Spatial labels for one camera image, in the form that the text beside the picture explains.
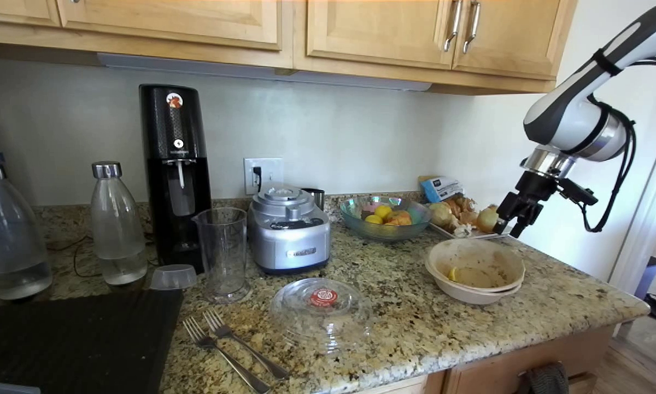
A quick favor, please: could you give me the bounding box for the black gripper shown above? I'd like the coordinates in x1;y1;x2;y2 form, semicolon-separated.
494;171;565;242

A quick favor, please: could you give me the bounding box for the beige bowl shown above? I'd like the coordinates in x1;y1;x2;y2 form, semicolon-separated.
425;234;528;294
431;276;528;306

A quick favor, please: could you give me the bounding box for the green glass fruit bowl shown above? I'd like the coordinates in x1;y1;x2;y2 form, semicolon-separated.
336;194;434;244

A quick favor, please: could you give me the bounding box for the yellow onion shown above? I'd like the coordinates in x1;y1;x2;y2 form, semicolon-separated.
429;202;460;230
474;205;504;236

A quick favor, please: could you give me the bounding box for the brown ginger root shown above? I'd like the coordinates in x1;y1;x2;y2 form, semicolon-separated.
449;194;482;236

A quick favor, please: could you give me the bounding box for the blue white snack bag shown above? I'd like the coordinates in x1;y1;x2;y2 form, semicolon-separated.
418;174;465;207

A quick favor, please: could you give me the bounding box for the orange fruit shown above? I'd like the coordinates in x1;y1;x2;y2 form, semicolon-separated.
390;208;415;230

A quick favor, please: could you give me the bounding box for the light wood cabinet door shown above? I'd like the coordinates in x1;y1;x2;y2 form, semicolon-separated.
453;0;579;83
0;0;62;28
304;0;465;72
58;0;283;54

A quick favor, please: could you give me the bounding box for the clear glass lid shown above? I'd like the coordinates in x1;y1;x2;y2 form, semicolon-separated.
271;276;375;358

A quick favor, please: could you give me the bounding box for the silver food processor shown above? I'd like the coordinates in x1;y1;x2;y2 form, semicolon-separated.
248;187;334;276

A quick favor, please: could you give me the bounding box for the clear glass cup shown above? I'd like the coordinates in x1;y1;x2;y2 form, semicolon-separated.
192;207;254;302

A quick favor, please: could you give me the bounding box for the silver fork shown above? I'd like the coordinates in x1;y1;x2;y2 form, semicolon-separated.
182;316;271;394
202;310;292;381

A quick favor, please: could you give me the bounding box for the black soda maker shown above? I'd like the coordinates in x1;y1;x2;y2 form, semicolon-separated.
138;83;214;274

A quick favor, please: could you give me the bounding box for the small clear plastic cap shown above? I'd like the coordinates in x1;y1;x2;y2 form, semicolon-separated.
147;263;202;294

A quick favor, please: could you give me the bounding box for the large clear glass bottle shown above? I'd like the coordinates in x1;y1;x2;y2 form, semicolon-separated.
0;162;55;302

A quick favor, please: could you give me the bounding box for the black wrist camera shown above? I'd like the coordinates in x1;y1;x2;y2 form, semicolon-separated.
556;177;602;210

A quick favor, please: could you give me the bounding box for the black cable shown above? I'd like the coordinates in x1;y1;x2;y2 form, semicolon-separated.
578;49;656;236

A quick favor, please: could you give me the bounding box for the steel cabinet handle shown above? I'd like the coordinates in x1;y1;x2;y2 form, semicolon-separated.
462;0;483;57
441;0;465;55

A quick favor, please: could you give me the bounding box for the steel mug black handle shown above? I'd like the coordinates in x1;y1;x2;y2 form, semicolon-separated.
302;187;328;216

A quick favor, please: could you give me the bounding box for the white wall outlet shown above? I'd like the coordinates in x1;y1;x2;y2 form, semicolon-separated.
243;156;286;197

